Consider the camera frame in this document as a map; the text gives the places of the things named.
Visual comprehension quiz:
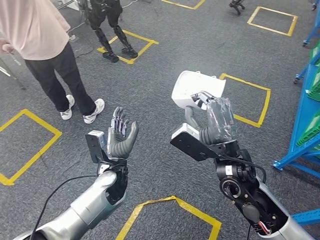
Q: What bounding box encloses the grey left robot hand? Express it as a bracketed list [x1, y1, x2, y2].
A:
[106, 106, 140, 160]

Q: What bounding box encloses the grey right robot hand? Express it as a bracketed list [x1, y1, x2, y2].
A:
[185, 91, 238, 146]

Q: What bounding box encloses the white curved plastic part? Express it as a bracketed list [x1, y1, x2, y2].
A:
[171, 70, 226, 111]

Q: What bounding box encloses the yellow floor tape square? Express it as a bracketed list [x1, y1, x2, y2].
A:
[115, 195, 223, 240]
[0, 108, 63, 186]
[161, 0, 206, 10]
[97, 29, 159, 65]
[219, 72, 272, 129]
[247, 5, 299, 37]

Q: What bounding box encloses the green folding plastic crate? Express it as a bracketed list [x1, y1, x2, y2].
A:
[296, 112, 320, 148]
[309, 41, 320, 65]
[306, 67, 320, 102]

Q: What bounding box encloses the person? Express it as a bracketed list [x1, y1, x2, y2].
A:
[0, 0, 106, 125]

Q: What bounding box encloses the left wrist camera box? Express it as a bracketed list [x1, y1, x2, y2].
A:
[85, 130, 107, 164]

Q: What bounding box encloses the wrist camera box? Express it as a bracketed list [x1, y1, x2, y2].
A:
[170, 123, 226, 163]
[85, 130, 107, 164]

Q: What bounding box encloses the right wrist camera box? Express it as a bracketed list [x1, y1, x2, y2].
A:
[170, 123, 226, 163]

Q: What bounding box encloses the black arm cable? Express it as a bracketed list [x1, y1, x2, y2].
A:
[29, 174, 99, 240]

